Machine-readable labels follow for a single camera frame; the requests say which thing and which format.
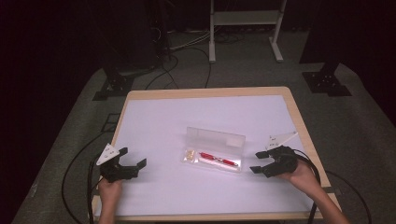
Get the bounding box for white floor cables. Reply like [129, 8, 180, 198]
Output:
[167, 29, 213, 52]

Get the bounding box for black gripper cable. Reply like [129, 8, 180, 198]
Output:
[292, 148, 373, 224]

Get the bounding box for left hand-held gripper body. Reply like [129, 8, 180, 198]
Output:
[95, 143, 139, 183]

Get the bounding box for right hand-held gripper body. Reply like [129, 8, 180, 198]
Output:
[263, 131, 299, 178]

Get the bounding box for black floor stand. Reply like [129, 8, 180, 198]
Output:
[92, 59, 135, 102]
[299, 0, 353, 97]

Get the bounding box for clear plastic pencil case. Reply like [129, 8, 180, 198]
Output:
[181, 126, 247, 174]

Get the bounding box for white metal stand frame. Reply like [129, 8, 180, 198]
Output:
[208, 0, 288, 64]

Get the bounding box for black floor bracket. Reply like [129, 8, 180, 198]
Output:
[100, 113, 121, 133]

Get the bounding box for wooden table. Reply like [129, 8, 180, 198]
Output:
[88, 86, 344, 222]

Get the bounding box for black floor cable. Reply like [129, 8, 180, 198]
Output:
[144, 46, 213, 91]

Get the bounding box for person's right hand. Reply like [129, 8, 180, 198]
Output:
[276, 159, 320, 194]

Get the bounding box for red pen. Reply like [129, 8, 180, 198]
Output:
[199, 151, 240, 167]

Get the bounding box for thick black cable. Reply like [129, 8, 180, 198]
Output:
[87, 153, 106, 224]

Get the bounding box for black equipment tower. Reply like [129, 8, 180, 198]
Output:
[102, 0, 169, 73]

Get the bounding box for person's left hand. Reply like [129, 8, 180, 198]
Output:
[98, 179, 123, 203]

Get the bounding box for thin black cable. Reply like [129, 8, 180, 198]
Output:
[61, 132, 110, 224]

